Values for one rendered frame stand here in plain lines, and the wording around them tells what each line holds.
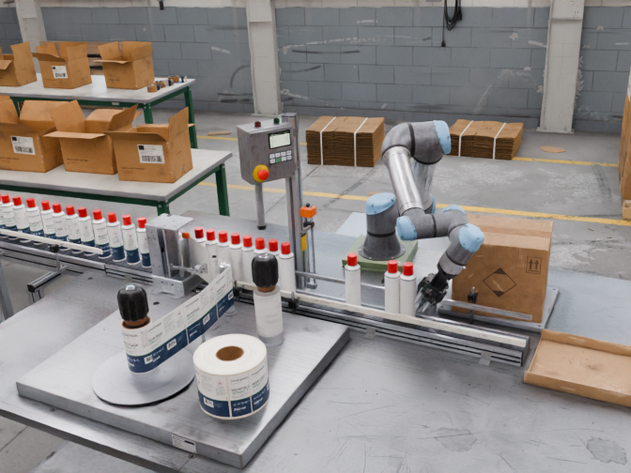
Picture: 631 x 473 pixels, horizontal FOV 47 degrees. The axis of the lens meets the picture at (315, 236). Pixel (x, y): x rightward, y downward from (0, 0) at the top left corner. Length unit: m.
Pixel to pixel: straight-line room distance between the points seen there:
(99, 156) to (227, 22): 4.46
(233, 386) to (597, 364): 1.11
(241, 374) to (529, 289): 1.01
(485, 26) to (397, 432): 6.05
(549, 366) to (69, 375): 1.46
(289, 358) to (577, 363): 0.88
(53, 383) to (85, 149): 2.32
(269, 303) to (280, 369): 0.20
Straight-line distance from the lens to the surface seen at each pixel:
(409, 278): 2.32
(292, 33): 8.26
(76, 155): 4.48
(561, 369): 2.33
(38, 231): 3.26
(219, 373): 1.95
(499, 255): 2.40
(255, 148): 2.42
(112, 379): 2.25
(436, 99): 7.91
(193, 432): 2.00
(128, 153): 4.17
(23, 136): 4.60
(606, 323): 2.60
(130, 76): 6.62
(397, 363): 2.29
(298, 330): 2.37
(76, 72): 6.94
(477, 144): 6.78
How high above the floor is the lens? 2.12
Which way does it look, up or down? 24 degrees down
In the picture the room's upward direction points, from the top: 3 degrees counter-clockwise
